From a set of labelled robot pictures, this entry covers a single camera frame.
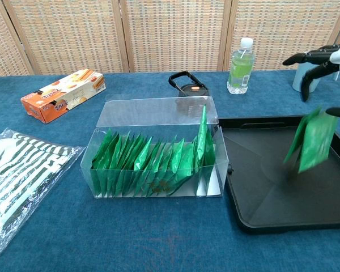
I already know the black plastic tray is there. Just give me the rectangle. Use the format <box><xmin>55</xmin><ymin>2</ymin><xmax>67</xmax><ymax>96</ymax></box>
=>
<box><xmin>217</xmin><ymin>114</ymin><xmax>340</xmax><ymax>235</ymax></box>

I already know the clear plastic box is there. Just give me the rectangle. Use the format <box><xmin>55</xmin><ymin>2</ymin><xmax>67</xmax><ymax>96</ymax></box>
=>
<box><xmin>79</xmin><ymin>96</ymin><xmax>230</xmax><ymax>199</ymax></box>

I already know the orange biscuit box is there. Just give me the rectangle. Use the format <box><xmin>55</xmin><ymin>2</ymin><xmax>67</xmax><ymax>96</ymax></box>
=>
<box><xmin>20</xmin><ymin>69</ymin><xmax>107</xmax><ymax>125</ymax></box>

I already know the clear bottle green label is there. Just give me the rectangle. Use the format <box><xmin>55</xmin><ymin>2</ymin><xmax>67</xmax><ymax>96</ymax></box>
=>
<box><xmin>227</xmin><ymin>37</ymin><xmax>256</xmax><ymax>95</ymax></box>

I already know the black cast iron teapot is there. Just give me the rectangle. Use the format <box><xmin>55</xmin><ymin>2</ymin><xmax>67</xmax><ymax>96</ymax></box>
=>
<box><xmin>168</xmin><ymin>71</ymin><xmax>210</xmax><ymax>99</ymax></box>

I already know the blue tablecloth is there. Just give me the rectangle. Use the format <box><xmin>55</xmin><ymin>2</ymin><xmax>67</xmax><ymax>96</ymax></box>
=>
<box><xmin>0</xmin><ymin>70</ymin><xmax>340</xmax><ymax>272</ymax></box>

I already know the striped clear plastic bag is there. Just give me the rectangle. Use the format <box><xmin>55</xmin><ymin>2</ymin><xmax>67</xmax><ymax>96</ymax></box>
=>
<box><xmin>0</xmin><ymin>127</ymin><xmax>87</xmax><ymax>257</ymax></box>

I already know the light blue handled cup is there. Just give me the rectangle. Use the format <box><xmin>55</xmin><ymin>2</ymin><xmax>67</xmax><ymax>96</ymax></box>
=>
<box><xmin>292</xmin><ymin>62</ymin><xmax>321</xmax><ymax>93</ymax></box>

